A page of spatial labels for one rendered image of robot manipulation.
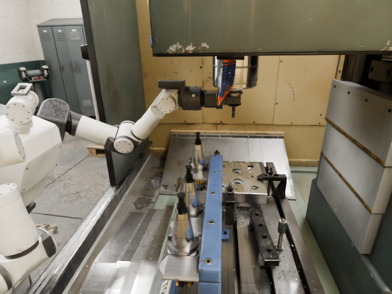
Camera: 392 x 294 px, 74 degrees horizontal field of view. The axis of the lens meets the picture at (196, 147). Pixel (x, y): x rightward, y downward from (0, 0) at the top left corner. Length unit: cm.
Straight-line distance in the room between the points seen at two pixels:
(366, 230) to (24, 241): 96
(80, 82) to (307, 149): 464
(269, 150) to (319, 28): 146
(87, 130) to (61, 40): 493
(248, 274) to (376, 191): 47
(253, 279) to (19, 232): 64
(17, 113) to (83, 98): 500
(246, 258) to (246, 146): 120
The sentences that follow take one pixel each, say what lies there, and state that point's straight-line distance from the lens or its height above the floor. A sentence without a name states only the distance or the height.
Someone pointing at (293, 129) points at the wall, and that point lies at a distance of 214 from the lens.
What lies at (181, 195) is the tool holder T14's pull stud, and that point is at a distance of 47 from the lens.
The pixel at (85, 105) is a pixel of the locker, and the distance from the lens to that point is 587.
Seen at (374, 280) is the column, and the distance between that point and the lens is 109.
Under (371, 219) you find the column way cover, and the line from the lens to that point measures 102.
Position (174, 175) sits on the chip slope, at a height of 69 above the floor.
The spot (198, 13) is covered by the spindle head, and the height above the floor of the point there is 163.
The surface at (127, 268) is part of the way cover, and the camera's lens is 115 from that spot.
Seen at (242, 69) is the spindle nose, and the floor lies 149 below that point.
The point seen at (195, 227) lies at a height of 122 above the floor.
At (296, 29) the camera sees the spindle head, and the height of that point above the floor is 160.
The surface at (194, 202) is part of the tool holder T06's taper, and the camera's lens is 59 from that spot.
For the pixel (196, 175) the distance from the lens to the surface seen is 76.
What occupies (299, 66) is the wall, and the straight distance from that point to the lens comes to 203.
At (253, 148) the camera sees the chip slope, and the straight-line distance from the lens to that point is 202.
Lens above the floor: 158
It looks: 23 degrees down
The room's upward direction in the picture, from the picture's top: 1 degrees counter-clockwise
